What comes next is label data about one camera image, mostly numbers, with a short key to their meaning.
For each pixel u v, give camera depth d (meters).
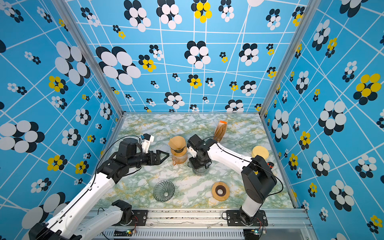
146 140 0.68
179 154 0.86
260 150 0.96
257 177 0.45
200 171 0.84
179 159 0.93
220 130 0.99
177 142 0.86
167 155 0.71
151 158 0.64
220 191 0.83
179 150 0.87
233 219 0.72
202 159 0.71
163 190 0.80
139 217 0.74
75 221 0.42
